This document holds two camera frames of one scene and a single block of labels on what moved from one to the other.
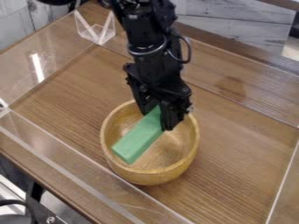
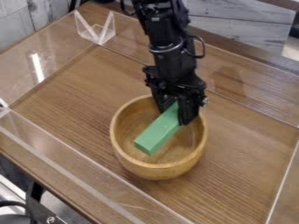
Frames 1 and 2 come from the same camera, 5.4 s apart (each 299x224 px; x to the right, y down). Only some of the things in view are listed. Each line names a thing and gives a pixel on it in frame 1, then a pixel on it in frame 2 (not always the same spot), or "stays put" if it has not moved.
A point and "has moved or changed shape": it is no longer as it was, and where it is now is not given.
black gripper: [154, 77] → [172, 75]
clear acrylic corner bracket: [96, 33] stays put
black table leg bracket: [39, 214] stays put
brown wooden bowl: [168, 156] has moved or changed shape
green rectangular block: [139, 136] has moved or changed shape
